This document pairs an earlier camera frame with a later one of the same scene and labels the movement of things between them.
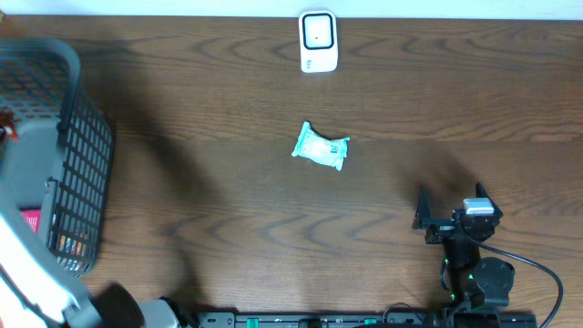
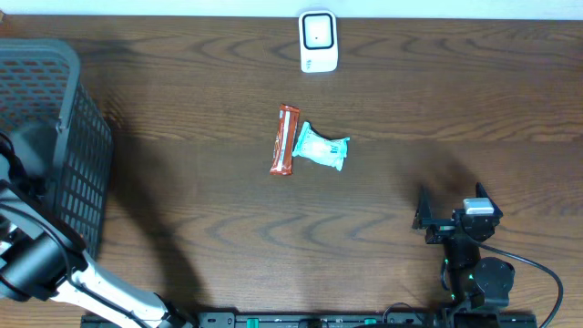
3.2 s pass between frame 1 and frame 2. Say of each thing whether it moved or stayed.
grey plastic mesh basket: stayed
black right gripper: stayed
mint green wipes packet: stayed
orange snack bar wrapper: moved
